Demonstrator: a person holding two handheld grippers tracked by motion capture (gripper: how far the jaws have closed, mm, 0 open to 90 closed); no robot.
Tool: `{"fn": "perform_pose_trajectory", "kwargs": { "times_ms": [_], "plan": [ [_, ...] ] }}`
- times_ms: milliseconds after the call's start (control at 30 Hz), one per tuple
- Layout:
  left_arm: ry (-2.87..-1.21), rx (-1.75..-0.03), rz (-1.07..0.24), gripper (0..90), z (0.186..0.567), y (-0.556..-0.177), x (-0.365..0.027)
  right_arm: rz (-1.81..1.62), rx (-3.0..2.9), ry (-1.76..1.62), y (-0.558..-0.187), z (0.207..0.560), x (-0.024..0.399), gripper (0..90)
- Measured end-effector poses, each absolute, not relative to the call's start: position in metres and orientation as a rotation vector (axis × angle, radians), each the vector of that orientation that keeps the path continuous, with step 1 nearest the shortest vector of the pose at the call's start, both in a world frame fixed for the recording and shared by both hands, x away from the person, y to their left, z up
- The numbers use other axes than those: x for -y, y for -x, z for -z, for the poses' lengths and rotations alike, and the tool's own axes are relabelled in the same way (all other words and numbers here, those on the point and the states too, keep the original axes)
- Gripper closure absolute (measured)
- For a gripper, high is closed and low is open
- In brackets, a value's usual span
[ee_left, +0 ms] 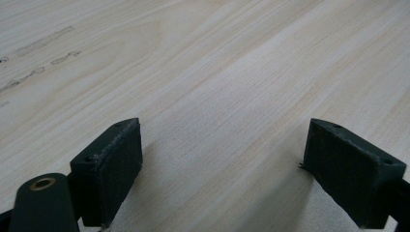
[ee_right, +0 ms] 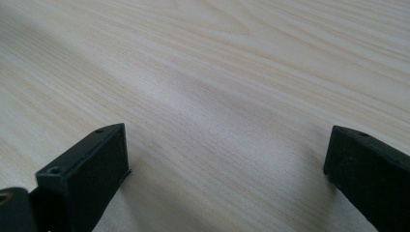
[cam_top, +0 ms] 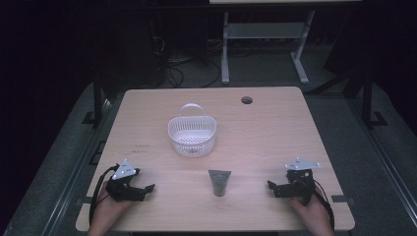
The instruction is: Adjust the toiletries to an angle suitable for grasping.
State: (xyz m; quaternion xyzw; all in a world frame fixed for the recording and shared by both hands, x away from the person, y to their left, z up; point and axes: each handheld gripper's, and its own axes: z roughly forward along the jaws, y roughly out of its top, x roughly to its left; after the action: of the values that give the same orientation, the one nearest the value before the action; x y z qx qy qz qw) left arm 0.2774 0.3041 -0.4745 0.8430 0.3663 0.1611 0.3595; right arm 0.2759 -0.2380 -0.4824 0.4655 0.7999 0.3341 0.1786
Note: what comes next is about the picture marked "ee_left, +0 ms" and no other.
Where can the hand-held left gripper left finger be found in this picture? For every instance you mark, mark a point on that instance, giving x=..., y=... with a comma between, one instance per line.
x=109, y=174

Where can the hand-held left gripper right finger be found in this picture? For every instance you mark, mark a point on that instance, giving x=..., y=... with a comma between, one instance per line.
x=351, y=174

